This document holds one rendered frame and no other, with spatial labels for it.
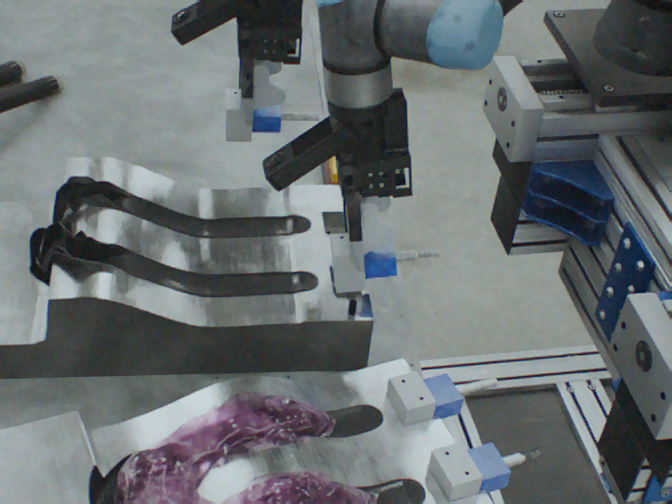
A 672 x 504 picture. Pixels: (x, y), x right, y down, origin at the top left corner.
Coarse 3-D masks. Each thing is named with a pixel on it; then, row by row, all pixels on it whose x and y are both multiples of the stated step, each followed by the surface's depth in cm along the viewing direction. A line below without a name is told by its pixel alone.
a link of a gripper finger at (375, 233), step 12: (360, 204) 125; (372, 204) 125; (372, 216) 126; (348, 228) 126; (372, 228) 126; (384, 228) 126; (396, 228) 126; (372, 240) 127; (384, 240) 127; (396, 240) 127; (360, 252) 127; (360, 264) 128
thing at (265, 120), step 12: (228, 96) 150; (228, 108) 148; (264, 108) 151; (276, 108) 151; (228, 120) 149; (240, 120) 149; (252, 120) 150; (264, 120) 150; (276, 120) 150; (288, 120) 152; (300, 120) 152; (312, 120) 153; (228, 132) 150; (240, 132) 150; (252, 132) 151; (264, 132) 151; (276, 132) 151
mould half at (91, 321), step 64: (192, 192) 145; (256, 192) 147; (320, 192) 147; (0, 256) 137; (192, 256) 136; (256, 256) 137; (320, 256) 138; (0, 320) 129; (64, 320) 125; (128, 320) 126; (192, 320) 128; (256, 320) 129; (320, 320) 129
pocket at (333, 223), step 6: (324, 216) 145; (330, 216) 145; (336, 216) 145; (342, 216) 145; (324, 222) 146; (330, 222) 146; (336, 222) 146; (342, 222) 146; (324, 228) 146; (330, 228) 146; (336, 228) 146; (342, 228) 146
